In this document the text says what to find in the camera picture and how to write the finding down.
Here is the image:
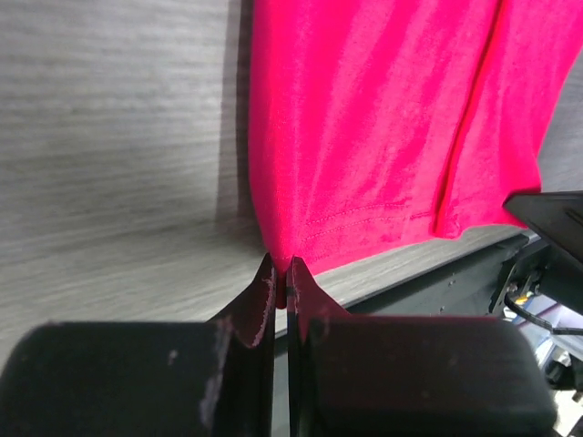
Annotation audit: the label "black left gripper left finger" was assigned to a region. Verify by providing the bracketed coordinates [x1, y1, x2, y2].
[1, 258, 277, 436]

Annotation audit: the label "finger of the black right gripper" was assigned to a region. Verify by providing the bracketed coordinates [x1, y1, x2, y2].
[504, 191, 582, 314]

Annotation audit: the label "red pink t shirt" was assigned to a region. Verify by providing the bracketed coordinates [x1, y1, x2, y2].
[248, 1, 582, 287]

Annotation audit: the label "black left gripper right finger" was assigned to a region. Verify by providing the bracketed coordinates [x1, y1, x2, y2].
[285, 255, 559, 437]

